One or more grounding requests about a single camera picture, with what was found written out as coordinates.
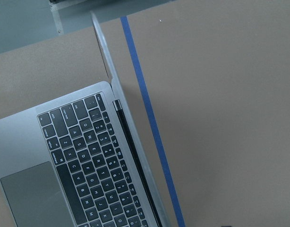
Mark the grey laptop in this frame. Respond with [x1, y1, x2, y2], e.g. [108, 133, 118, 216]
[0, 15, 170, 227]

